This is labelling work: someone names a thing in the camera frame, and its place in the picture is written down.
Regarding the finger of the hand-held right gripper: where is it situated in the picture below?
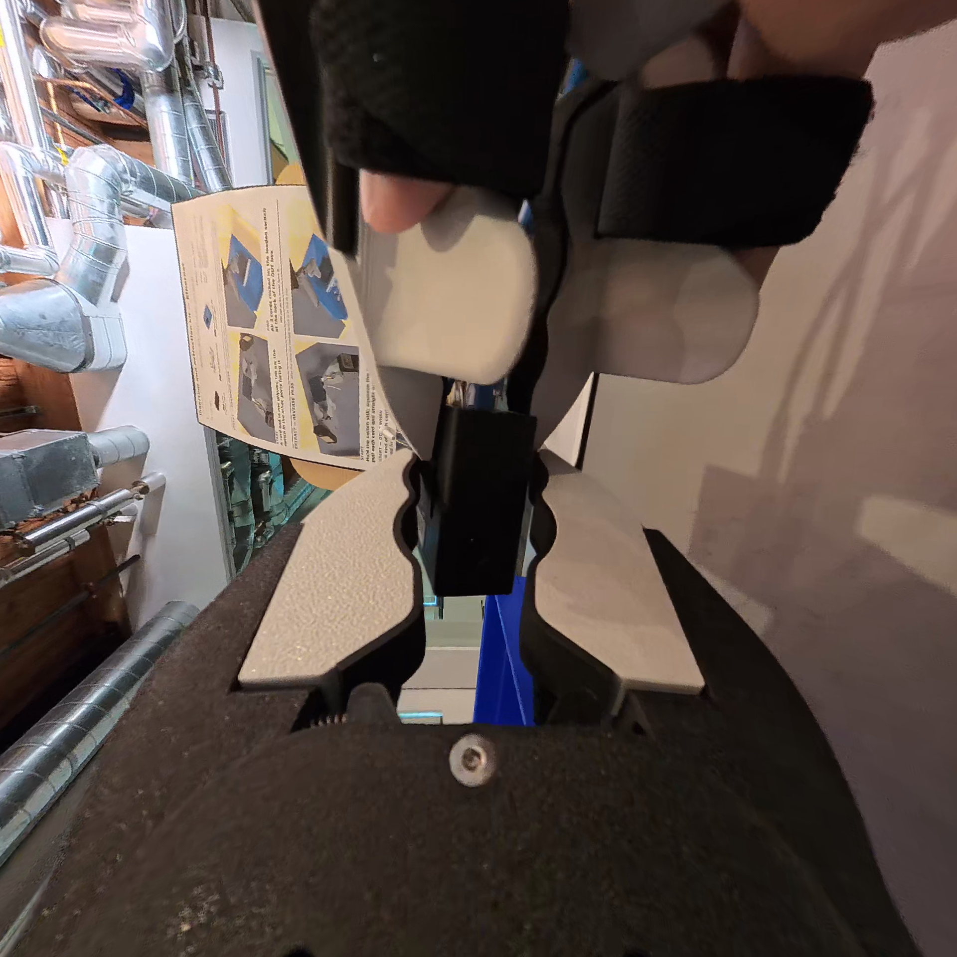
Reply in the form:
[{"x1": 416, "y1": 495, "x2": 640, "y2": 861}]
[
  {"x1": 357, "y1": 250, "x2": 450, "y2": 461},
  {"x1": 532, "y1": 359, "x2": 601, "y2": 474}
]

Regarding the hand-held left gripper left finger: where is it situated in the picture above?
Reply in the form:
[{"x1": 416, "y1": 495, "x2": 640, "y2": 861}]
[{"x1": 236, "y1": 447, "x2": 429, "y2": 692}]

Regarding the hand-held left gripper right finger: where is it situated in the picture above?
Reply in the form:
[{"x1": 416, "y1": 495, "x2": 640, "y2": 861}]
[{"x1": 519, "y1": 455, "x2": 709, "y2": 720}]

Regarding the black network switch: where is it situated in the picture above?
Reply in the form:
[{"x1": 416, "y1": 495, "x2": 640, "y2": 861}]
[{"x1": 417, "y1": 404, "x2": 539, "y2": 597}]

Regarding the person's right hand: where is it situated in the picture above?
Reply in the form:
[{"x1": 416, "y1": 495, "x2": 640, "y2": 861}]
[{"x1": 362, "y1": 0, "x2": 957, "y2": 234}]

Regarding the blue plastic bin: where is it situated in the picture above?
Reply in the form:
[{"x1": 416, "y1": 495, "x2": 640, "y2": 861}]
[{"x1": 475, "y1": 574, "x2": 536, "y2": 728}]

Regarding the instruction sheet board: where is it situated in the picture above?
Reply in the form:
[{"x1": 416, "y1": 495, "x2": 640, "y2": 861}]
[{"x1": 170, "y1": 160, "x2": 416, "y2": 492}]

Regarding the metal rod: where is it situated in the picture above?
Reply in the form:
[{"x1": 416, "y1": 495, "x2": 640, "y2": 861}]
[{"x1": 15, "y1": 471, "x2": 167, "y2": 550}]

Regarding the silver spiral duct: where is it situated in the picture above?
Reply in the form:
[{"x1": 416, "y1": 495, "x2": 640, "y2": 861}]
[{"x1": 0, "y1": 600, "x2": 201, "y2": 868}]

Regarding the grey metal duct box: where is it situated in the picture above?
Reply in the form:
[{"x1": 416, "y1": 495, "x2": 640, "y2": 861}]
[{"x1": 0, "y1": 426, "x2": 151, "y2": 530}]

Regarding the silver air duct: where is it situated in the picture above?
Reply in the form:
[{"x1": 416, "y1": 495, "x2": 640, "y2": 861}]
[{"x1": 0, "y1": 0, "x2": 251, "y2": 375}]

